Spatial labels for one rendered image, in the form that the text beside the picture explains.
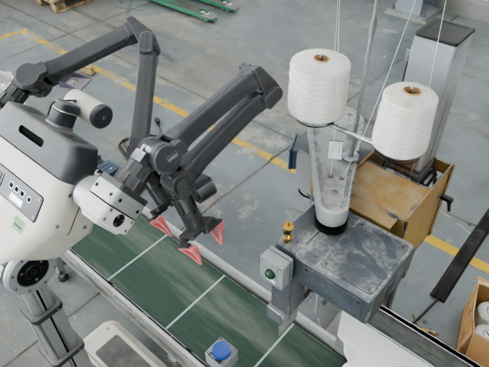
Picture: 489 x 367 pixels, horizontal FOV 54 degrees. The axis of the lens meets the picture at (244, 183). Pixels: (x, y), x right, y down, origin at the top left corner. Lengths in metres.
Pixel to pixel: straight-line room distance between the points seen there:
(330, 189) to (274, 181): 2.17
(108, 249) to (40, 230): 1.29
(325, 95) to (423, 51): 0.27
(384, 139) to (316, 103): 0.21
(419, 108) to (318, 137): 0.40
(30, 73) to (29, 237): 0.54
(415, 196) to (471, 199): 2.19
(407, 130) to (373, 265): 0.34
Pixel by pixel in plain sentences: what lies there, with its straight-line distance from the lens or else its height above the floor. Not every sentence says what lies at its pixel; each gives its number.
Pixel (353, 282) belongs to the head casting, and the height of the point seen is 1.34.
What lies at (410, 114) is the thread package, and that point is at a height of 1.66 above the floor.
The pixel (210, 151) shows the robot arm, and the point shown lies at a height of 1.48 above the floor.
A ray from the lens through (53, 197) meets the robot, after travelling 1.32.
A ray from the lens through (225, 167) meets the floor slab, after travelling 3.59.
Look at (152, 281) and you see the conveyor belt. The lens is 2.44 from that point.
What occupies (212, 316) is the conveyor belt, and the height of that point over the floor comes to 0.38.
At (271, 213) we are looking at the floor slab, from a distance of 3.23.
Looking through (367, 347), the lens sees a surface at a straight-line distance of 1.64.
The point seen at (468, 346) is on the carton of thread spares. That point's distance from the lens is 2.65.
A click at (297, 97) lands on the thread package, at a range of 1.32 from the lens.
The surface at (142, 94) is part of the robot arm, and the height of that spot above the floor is 1.51.
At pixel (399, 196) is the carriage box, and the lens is 1.46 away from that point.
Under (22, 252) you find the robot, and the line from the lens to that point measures 1.43.
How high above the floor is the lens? 2.29
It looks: 41 degrees down
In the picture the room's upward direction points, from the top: 1 degrees counter-clockwise
